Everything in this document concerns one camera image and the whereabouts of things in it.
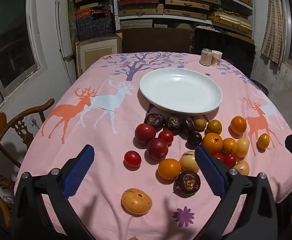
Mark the paper cup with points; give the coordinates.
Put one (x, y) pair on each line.
(217, 58)

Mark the stack of wooden boxes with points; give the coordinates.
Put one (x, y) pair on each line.
(185, 5)

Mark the white plate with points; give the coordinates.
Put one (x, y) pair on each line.
(180, 91)

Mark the stack of patterned boxes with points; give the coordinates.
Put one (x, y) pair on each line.
(93, 22)

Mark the metal shelf rack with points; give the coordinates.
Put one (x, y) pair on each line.
(115, 5)

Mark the window with metal frame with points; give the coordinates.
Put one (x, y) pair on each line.
(11, 42)

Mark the brown board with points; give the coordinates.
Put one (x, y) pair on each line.
(155, 40)

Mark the pale framed panel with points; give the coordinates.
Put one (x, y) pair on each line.
(98, 52)

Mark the pink deer print tablecloth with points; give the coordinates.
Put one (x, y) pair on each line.
(106, 142)

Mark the small yellow-orange fruit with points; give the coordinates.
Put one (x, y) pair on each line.
(263, 141)

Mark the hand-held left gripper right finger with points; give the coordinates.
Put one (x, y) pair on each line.
(210, 172)

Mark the orange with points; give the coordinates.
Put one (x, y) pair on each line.
(238, 125)
(229, 145)
(169, 168)
(212, 142)

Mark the yellow oval fruit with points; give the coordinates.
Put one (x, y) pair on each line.
(136, 201)

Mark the yellow-green round fruit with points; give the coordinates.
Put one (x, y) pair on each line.
(200, 123)
(214, 127)

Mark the red plum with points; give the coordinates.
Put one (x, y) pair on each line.
(145, 133)
(157, 148)

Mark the hanging wooden strips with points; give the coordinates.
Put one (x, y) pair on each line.
(273, 20)

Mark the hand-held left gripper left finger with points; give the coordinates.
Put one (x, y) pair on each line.
(79, 172)

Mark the pepino melon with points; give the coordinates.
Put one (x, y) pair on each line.
(242, 167)
(243, 147)
(188, 161)

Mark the black chair back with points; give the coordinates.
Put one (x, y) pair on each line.
(230, 47)

